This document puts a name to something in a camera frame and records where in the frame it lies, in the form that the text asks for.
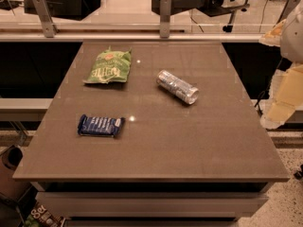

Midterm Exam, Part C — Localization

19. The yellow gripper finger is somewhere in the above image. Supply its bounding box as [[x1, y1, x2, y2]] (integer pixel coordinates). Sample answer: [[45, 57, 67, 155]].
[[260, 63, 303, 130], [258, 20, 286, 47]]

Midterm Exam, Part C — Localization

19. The silver redbull can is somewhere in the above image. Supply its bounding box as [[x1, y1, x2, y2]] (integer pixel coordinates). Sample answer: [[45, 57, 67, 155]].
[[156, 70, 199, 105]]

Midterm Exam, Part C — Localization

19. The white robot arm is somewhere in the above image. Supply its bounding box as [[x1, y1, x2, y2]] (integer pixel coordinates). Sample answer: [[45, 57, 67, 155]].
[[258, 1, 303, 130]]

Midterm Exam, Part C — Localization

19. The green chip bag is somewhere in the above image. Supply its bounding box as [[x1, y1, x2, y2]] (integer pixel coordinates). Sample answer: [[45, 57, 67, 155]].
[[83, 48, 132, 84]]

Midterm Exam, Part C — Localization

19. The blue snack bar wrapper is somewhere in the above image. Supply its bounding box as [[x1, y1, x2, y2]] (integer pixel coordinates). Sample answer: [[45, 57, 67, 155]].
[[78, 114, 125, 137]]

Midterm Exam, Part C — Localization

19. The black box on floor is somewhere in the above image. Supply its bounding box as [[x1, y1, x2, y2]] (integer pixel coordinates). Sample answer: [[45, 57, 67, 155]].
[[23, 0, 102, 21]]

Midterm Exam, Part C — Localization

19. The grey table drawer base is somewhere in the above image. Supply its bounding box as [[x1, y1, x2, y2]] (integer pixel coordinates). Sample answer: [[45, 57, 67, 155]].
[[36, 191, 268, 219]]

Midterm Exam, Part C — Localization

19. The colourful snack box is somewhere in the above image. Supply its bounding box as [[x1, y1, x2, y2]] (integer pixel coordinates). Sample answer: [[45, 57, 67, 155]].
[[24, 202, 65, 227]]

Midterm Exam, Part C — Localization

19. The brown bin with hole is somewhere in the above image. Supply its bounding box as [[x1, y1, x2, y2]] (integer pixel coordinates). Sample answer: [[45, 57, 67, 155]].
[[0, 145, 30, 201]]

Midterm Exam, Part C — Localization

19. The black cable on floor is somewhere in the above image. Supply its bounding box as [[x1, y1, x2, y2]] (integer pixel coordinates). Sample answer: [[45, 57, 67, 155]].
[[254, 57, 285, 116]]

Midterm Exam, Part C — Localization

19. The right metal rail bracket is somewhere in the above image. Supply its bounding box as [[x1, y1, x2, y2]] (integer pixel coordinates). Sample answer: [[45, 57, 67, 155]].
[[277, 0, 302, 23]]

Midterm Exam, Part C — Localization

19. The metal rail bracket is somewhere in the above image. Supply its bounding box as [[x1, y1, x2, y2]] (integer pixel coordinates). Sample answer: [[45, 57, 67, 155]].
[[32, 0, 57, 38], [160, 0, 171, 38], [277, 0, 302, 23]]

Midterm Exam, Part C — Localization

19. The middle metal rail bracket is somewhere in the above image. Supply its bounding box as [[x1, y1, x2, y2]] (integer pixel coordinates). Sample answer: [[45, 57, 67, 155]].
[[160, 0, 171, 38]]

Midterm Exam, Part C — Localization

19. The left metal rail bracket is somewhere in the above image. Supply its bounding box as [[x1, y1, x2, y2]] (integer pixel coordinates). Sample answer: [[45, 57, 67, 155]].
[[32, 0, 57, 38]]

